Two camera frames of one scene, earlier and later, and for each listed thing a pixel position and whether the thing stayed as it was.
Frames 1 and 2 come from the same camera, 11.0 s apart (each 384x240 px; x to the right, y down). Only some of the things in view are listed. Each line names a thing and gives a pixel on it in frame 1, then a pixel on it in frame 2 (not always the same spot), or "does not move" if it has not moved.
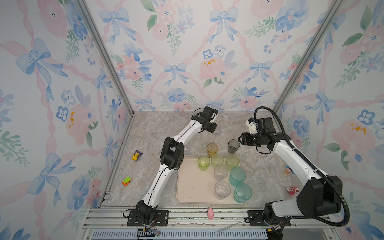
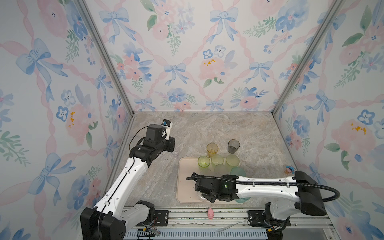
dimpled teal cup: [237, 175] does not move
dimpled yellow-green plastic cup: [232, 160] does not move
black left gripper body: [211, 127] -> [168, 145]
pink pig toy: [210, 213] does not move
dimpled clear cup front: [221, 171] does not move
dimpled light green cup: [217, 160] does not move
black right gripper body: [250, 140] -> [212, 199]
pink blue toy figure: [289, 170] does not move
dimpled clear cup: [217, 130] -> [206, 171]
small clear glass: [187, 151] -> [201, 198]
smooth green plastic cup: [203, 162] does not move
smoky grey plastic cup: [233, 145] does not move
